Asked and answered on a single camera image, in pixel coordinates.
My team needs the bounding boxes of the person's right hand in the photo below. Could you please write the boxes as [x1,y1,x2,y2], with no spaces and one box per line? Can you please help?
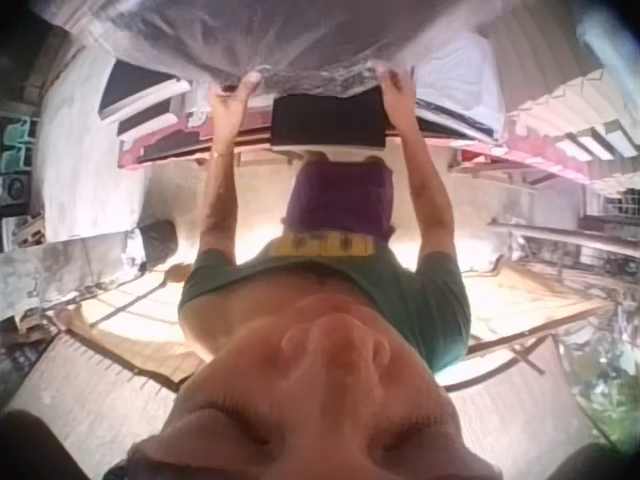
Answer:
[377,64,420,135]

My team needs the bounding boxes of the person's left hand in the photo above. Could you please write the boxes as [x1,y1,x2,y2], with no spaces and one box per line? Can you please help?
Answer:
[208,69,265,152]

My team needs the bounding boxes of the clear plastic sheet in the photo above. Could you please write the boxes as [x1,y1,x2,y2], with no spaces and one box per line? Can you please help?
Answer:
[42,0,504,104]

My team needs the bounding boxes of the white plastic bag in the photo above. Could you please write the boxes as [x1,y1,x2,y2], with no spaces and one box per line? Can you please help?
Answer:
[412,33,509,144]

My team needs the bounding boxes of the black rectangular block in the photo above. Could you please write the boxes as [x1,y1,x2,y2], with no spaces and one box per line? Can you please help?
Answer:
[269,85,389,152]

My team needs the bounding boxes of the red wooden table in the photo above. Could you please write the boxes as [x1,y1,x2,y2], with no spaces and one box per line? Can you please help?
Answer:
[115,102,594,182]

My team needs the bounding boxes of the black white-framed panels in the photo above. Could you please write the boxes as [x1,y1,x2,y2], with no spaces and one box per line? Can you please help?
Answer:
[97,60,194,144]

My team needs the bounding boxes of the person's legs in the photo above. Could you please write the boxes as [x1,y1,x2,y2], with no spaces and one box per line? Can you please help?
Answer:
[283,153,400,242]

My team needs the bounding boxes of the corrugated metal sheets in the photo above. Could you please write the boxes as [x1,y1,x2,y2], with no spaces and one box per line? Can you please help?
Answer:
[508,67,640,164]

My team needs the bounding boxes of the black bag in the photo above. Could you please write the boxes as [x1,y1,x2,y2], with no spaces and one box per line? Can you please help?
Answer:
[135,219,179,274]

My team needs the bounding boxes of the teal shelf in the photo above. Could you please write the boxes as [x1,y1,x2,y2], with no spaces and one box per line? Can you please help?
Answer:
[0,113,42,177]

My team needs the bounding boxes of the metal rack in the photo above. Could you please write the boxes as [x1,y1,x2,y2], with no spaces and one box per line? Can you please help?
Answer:
[487,184,640,286]

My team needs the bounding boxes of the green plants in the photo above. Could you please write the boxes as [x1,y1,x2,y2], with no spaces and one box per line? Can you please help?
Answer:
[557,299,640,454]

